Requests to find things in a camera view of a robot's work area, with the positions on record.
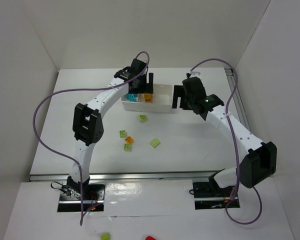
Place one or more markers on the red object at edge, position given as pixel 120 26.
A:
pixel 149 237

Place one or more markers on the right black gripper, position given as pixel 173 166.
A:
pixel 179 97

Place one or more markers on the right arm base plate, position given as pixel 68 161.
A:
pixel 205 198

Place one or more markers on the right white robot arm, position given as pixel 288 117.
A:
pixel 267 155

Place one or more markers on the green lego outside foreground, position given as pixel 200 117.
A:
pixel 105 236

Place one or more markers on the aluminium rail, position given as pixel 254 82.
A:
pixel 127 176
pixel 242 110

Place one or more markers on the orange round lego piece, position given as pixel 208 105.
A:
pixel 148 98

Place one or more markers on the aluminium rail front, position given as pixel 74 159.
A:
pixel 127 176

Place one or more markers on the green lego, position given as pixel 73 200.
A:
pixel 155 142
pixel 142 118
pixel 127 147
pixel 122 134

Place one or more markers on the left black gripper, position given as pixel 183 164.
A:
pixel 145 85

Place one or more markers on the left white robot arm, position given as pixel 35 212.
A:
pixel 88 121

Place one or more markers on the blue lego brick wide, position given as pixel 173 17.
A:
pixel 129 99

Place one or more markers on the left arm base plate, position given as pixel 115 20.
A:
pixel 70 200

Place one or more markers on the white divided container tray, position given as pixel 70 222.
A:
pixel 161 101

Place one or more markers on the aluminium rail right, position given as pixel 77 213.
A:
pixel 242 110

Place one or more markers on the small orange lego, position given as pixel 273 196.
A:
pixel 129 140

